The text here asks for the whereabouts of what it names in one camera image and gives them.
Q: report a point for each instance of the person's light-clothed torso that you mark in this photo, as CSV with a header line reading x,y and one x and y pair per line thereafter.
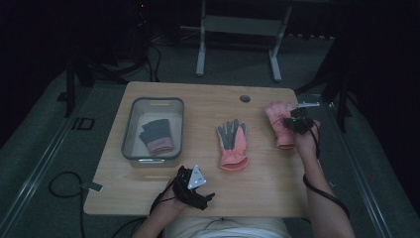
x,y
228,228

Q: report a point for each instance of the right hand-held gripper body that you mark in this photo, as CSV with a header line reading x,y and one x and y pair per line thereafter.
x,y
302,120

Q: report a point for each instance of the grey knit glove pink cuff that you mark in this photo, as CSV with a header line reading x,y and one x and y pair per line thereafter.
x,y
158,129
142,136

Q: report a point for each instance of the black metal stand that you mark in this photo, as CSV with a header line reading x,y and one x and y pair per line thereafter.
x,y
340,95
70,86

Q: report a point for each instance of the pink ski glove with print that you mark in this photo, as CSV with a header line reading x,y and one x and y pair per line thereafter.
x,y
280,135

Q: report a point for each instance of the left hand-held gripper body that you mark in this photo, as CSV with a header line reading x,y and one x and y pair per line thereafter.
x,y
196,180

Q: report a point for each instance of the metal floor rail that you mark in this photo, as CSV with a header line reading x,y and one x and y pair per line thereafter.
x,y
363,178
43,162

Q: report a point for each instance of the small grey plug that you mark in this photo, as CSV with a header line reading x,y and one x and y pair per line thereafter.
x,y
94,187

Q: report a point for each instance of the dark equipment with red light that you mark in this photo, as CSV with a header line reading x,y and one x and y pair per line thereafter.
x,y
142,29

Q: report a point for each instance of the person's left hand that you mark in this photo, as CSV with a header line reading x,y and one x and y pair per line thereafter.
x,y
168,206

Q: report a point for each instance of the person's right hand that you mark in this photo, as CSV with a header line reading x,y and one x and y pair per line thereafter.
x,y
308,143

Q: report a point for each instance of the pink ski glove grey palm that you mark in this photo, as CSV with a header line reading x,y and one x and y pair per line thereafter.
x,y
235,148

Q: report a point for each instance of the white metal stand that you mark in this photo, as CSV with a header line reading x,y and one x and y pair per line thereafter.
x,y
241,25

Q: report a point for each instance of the grey plastic storage bin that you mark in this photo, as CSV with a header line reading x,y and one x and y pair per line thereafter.
x,y
142,145

